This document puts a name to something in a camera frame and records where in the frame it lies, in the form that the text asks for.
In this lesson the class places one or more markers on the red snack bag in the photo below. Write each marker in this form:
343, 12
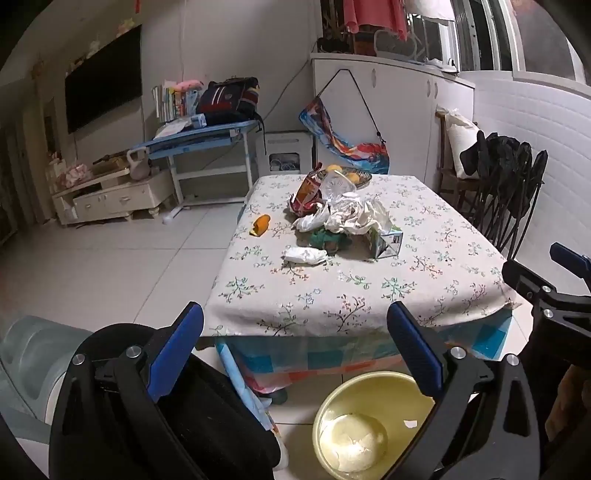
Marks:
308, 189

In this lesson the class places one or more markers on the white TV cabinet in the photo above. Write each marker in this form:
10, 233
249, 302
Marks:
115, 198

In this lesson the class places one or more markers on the long orange peel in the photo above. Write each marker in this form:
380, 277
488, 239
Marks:
261, 225

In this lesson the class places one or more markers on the white stool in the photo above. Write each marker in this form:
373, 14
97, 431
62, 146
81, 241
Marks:
286, 141

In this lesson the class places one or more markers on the pink kettlebell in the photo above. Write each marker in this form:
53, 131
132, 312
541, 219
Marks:
138, 168

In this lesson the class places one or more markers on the tissue box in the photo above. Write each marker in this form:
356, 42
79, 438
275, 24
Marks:
385, 242

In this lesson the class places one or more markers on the white plastic bag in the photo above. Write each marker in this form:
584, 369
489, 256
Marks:
311, 221

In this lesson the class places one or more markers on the green wrapper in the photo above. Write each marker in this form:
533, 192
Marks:
323, 237

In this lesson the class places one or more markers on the colourful printed bag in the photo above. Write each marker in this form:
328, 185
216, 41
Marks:
351, 152

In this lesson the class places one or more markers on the white tissue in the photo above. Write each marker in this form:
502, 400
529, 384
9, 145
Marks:
304, 255

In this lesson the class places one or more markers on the floral tablecloth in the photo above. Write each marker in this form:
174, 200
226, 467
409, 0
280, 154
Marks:
369, 295

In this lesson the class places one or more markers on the wooden chair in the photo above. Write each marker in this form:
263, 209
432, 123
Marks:
450, 184

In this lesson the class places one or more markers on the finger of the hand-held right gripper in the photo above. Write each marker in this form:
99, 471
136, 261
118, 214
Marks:
563, 304
572, 261

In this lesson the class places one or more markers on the white window frame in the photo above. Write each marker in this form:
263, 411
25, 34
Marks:
503, 37

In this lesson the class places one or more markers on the pink hanging garment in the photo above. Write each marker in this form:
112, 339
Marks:
374, 14

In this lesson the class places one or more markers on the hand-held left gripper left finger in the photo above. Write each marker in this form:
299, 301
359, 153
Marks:
178, 350

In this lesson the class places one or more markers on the yellow plastic bin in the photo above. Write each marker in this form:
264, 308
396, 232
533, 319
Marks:
369, 392

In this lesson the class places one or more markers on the white paper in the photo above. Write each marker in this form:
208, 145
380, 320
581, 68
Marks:
355, 214

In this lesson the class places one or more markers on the black clothes on chair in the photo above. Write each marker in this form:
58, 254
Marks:
503, 184

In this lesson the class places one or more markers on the row of books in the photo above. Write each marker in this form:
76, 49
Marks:
168, 101

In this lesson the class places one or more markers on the blue desk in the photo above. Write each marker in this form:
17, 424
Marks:
194, 138

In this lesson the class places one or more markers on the small white paper scrap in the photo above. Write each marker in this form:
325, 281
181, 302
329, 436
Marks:
410, 422

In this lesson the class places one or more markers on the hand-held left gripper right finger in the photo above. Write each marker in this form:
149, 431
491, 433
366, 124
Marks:
415, 350

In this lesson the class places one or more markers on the pink plush toy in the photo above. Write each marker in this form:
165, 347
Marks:
189, 84

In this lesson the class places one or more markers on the woven fruit basket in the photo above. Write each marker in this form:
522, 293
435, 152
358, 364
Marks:
362, 181

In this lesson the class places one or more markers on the clear plastic container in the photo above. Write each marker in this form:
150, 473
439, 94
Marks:
337, 184

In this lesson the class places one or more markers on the pale plastic bag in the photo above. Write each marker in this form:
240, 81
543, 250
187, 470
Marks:
355, 441

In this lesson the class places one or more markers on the white papers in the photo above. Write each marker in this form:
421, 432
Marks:
173, 128

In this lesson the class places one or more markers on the white pillow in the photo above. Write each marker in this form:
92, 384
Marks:
459, 143

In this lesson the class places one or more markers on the pink white bundle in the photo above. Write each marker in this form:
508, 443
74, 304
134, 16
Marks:
74, 174

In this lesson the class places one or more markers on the dark backpack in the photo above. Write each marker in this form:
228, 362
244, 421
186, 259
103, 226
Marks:
226, 99

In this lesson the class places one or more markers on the black television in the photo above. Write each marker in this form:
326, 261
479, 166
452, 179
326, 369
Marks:
101, 83

